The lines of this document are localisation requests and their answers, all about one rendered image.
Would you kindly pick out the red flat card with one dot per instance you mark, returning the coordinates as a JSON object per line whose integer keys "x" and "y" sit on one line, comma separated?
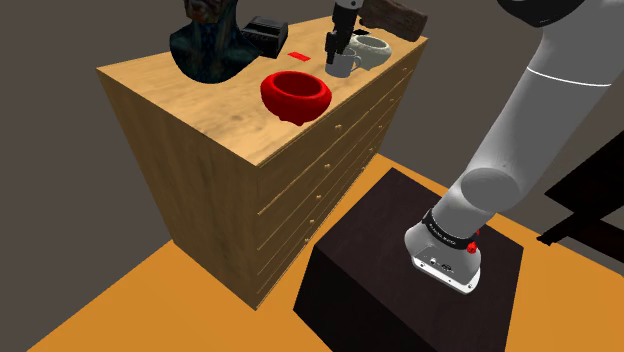
{"x": 299, "y": 56}

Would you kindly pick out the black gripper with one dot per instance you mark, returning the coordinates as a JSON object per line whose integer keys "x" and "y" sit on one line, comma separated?
{"x": 344, "y": 20}

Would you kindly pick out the brown wooden log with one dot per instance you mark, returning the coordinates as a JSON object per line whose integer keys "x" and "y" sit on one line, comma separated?
{"x": 397, "y": 19}

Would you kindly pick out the grey-white bowl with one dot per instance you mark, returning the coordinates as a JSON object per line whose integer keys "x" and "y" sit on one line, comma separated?
{"x": 378, "y": 56}

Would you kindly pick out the wooden chest of drawers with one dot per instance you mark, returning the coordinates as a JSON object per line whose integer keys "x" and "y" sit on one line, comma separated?
{"x": 209, "y": 195}

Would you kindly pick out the red bowl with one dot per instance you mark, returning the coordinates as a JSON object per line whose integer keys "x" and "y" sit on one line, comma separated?
{"x": 292, "y": 105}

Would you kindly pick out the white mug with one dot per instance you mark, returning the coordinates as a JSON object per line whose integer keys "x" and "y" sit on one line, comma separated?
{"x": 345, "y": 67}

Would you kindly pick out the dark wooden table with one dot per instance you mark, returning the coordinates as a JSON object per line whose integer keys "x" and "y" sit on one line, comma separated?
{"x": 592, "y": 195}

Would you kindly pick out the dark robot stand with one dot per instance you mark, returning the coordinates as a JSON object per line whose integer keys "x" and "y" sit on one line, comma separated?
{"x": 390, "y": 292}

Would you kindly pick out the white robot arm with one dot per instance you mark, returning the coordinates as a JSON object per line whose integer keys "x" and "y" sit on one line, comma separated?
{"x": 531, "y": 126}

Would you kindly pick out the dark bust figure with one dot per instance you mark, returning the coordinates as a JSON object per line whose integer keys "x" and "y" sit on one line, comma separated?
{"x": 209, "y": 48}

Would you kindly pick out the black box device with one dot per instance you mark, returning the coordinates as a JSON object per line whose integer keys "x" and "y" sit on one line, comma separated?
{"x": 265, "y": 36}

